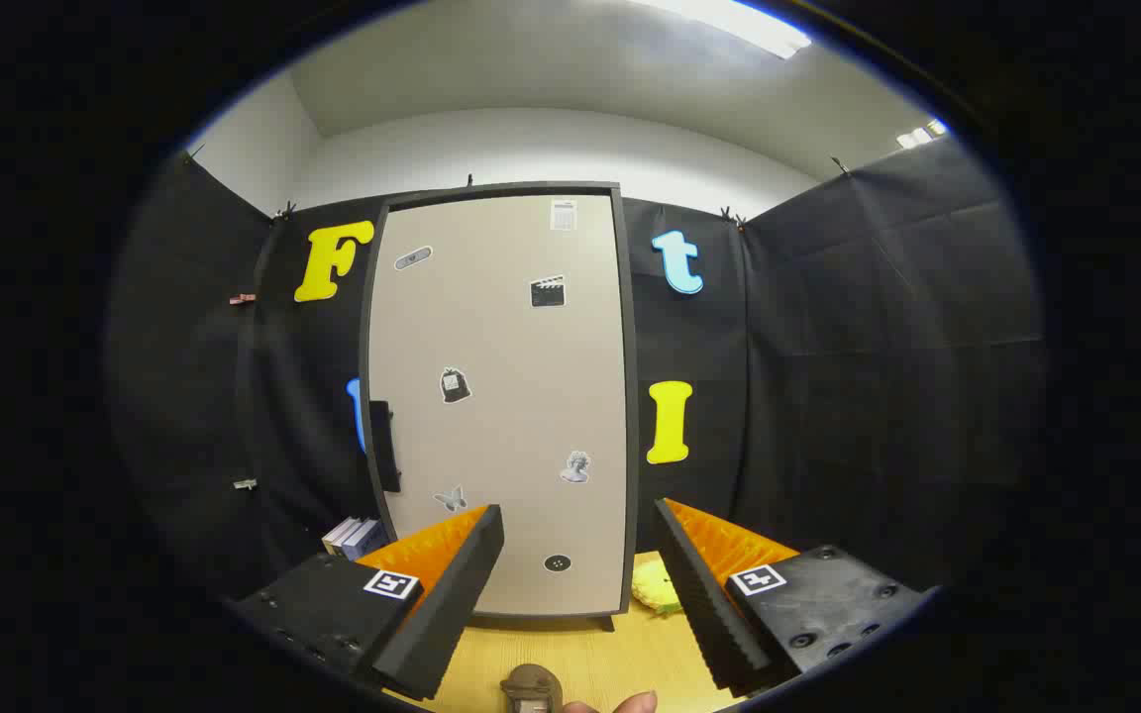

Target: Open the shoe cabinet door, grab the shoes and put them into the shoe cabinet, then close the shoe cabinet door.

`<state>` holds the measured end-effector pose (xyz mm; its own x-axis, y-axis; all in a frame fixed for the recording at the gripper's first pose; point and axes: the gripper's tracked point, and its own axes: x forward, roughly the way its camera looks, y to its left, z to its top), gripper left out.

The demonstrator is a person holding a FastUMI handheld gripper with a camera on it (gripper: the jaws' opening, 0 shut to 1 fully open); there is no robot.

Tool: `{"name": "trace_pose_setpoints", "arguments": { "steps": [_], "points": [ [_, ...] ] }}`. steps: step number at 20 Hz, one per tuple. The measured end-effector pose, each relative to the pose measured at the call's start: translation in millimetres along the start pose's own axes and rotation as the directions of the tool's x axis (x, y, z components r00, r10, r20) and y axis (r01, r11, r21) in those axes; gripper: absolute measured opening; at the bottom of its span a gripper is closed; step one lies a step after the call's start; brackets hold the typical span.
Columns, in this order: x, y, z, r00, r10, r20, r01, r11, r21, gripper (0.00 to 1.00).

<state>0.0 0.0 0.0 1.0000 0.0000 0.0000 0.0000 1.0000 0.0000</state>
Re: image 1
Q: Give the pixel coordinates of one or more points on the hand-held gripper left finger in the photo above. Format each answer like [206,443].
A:
[452,594]

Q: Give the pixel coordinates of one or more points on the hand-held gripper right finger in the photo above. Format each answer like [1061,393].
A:
[704,604]

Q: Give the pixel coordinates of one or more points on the brown fuzzy shoe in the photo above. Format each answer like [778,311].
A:
[531,685]

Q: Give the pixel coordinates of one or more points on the grey shoe cabinet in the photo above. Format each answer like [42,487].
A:
[632,416]

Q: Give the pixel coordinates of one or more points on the pale yellow plush toy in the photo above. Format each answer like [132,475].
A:
[654,589]

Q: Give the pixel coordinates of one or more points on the white spine book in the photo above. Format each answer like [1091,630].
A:
[338,535]

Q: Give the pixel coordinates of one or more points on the black backdrop cloth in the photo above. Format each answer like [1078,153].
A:
[878,396]

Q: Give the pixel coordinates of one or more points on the ceiling light panel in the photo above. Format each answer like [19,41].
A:
[739,25]
[920,135]

